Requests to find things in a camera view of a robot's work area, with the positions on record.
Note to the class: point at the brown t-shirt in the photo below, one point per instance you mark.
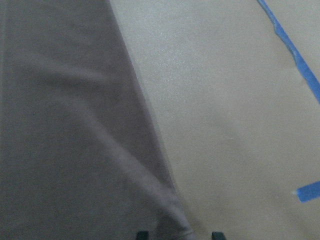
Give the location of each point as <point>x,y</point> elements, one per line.
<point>79,155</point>

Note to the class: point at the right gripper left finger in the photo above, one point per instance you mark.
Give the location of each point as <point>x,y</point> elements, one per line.
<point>142,235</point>

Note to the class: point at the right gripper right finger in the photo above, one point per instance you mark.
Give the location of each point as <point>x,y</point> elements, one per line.
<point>217,235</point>

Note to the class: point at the brown paper table cover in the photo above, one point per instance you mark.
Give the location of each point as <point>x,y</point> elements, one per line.
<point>238,122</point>

